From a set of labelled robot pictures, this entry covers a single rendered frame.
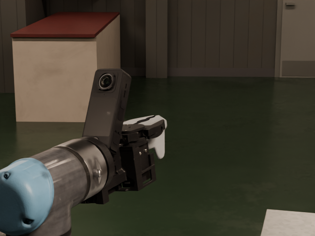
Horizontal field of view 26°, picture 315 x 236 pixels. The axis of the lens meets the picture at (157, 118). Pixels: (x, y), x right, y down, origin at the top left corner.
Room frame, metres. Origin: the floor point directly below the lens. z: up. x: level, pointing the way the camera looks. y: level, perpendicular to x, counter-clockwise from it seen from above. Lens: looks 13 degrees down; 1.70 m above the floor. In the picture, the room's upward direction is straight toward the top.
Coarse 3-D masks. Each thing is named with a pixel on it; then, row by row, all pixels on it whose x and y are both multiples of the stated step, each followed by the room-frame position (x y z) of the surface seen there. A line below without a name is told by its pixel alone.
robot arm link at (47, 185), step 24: (24, 168) 0.70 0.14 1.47; (48, 168) 0.72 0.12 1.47; (72, 168) 0.75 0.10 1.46; (0, 192) 0.69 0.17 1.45; (24, 192) 0.68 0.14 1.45; (48, 192) 0.70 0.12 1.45; (72, 192) 0.73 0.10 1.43; (0, 216) 0.69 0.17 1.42; (24, 216) 0.67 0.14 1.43; (48, 216) 0.70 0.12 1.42
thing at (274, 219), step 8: (272, 216) 1.62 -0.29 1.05; (280, 216) 1.62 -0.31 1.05; (288, 216) 1.62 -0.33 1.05; (296, 216) 1.62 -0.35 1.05; (304, 216) 1.62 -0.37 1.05; (312, 216) 1.62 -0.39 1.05; (264, 224) 1.57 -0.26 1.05; (272, 224) 1.57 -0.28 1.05; (280, 224) 1.57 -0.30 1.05; (288, 224) 1.57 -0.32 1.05; (296, 224) 1.57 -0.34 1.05; (304, 224) 1.57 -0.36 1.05; (312, 224) 1.57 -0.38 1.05; (264, 232) 1.52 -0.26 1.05; (272, 232) 1.52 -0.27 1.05; (280, 232) 1.52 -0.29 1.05; (288, 232) 1.52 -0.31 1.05; (296, 232) 1.52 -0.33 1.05; (304, 232) 1.52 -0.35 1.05; (312, 232) 1.52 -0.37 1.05
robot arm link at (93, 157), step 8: (64, 144) 0.79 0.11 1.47; (72, 144) 0.79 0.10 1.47; (80, 144) 0.80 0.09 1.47; (88, 144) 0.80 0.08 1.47; (80, 152) 0.78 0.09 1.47; (88, 152) 0.79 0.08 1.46; (96, 152) 0.80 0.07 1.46; (88, 160) 0.78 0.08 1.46; (96, 160) 0.79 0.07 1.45; (104, 160) 0.80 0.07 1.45; (88, 168) 0.77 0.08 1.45; (96, 168) 0.79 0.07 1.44; (104, 168) 0.79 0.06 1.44; (96, 176) 0.78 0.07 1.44; (104, 176) 0.79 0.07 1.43; (96, 184) 0.78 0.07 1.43; (104, 184) 0.80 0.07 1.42; (96, 192) 0.79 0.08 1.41
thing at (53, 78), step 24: (48, 24) 7.76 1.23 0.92; (72, 24) 7.76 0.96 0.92; (96, 24) 7.76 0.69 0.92; (24, 48) 6.91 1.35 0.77; (48, 48) 6.90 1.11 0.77; (72, 48) 6.89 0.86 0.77; (96, 48) 6.88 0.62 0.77; (24, 72) 6.91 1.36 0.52; (48, 72) 6.90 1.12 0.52; (72, 72) 6.89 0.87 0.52; (24, 96) 6.91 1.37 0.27; (48, 96) 6.90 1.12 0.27; (72, 96) 6.89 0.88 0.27; (24, 120) 6.91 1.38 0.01; (48, 120) 6.90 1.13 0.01; (72, 120) 6.89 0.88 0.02
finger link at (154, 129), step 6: (162, 120) 0.94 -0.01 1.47; (150, 126) 0.91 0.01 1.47; (156, 126) 0.90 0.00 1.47; (162, 126) 0.92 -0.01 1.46; (138, 132) 0.89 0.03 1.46; (144, 132) 0.89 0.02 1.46; (150, 132) 0.89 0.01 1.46; (156, 132) 0.90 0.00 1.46; (162, 132) 0.92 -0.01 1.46; (150, 138) 0.90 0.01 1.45
